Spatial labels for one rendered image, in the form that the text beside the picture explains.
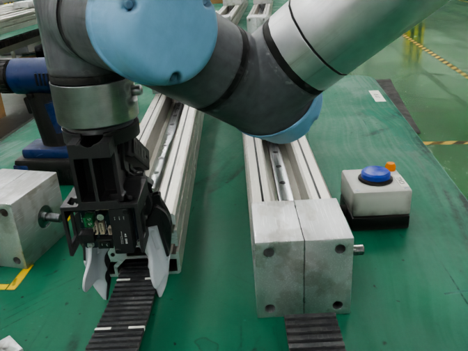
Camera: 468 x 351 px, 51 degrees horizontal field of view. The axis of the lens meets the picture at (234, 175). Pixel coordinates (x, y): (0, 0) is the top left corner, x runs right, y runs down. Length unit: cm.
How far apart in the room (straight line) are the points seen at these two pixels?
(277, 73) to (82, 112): 17
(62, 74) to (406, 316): 42
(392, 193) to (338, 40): 36
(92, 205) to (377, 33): 28
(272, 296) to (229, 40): 28
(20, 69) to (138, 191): 47
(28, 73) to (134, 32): 59
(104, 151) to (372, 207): 39
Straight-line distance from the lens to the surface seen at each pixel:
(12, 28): 344
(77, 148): 44
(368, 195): 69
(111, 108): 45
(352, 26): 37
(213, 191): 83
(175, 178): 68
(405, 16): 38
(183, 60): 33
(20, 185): 71
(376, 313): 57
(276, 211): 56
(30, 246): 70
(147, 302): 57
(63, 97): 45
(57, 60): 45
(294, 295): 54
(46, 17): 44
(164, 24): 32
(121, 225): 47
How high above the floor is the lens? 114
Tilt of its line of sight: 24 degrees down
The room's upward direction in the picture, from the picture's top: 3 degrees counter-clockwise
